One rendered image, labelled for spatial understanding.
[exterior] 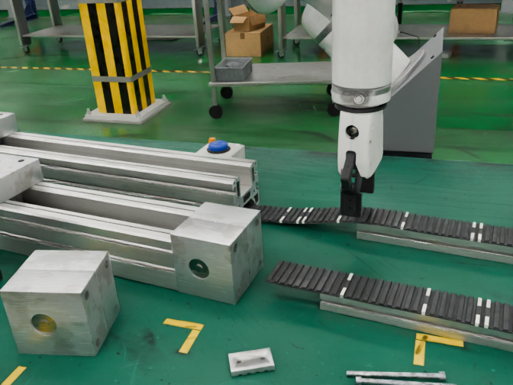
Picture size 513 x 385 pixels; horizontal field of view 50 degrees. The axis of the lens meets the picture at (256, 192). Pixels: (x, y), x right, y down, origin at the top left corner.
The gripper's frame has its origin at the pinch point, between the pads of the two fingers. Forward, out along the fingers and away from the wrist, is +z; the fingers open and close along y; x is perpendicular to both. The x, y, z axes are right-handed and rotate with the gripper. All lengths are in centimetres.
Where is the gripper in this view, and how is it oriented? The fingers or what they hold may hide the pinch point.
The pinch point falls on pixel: (358, 196)
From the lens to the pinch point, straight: 88.0
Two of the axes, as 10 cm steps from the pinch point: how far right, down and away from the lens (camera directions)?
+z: 0.6, 9.0, 4.4
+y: 4.0, -4.2, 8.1
